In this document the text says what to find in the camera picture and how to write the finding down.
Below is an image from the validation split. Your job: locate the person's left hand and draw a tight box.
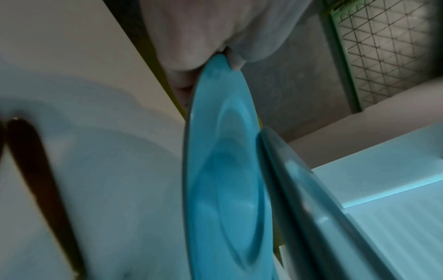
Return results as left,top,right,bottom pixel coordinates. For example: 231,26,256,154
139,0,302,111

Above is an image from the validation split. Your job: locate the light blue plate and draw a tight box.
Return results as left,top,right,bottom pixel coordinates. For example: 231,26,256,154
255,127,399,280
182,53,278,280

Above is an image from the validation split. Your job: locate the pile of gold cutlery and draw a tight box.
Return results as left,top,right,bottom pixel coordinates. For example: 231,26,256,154
6,117,87,278

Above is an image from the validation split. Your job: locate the white window blind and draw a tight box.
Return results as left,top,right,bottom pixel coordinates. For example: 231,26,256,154
276,120,443,280

